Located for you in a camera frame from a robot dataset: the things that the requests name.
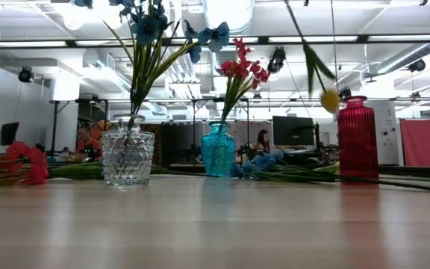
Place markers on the teal glass vase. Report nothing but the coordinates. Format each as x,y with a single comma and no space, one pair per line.
218,153

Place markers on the black ceiling camera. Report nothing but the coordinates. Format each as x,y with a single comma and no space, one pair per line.
276,60
25,74
417,65

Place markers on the clear faceted glass vase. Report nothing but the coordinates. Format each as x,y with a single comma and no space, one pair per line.
127,157

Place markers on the large black monitor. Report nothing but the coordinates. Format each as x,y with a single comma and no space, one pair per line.
293,132

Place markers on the red ribbed glass vase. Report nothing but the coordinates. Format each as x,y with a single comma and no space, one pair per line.
357,142

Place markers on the white tower cabinet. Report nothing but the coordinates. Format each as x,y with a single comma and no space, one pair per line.
388,130

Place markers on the blue artificial flower bunch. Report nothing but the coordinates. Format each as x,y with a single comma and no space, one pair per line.
260,162
146,30

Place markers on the black partition panel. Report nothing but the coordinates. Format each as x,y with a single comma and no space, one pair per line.
177,143

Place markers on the coral partition panel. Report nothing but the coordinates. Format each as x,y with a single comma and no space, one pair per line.
420,143

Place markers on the silver ceiling duct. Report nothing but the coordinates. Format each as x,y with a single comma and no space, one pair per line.
230,15

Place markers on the small black monitor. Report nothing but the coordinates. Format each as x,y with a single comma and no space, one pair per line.
9,132

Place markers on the black overhead frame bar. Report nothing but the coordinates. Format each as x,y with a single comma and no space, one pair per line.
263,40

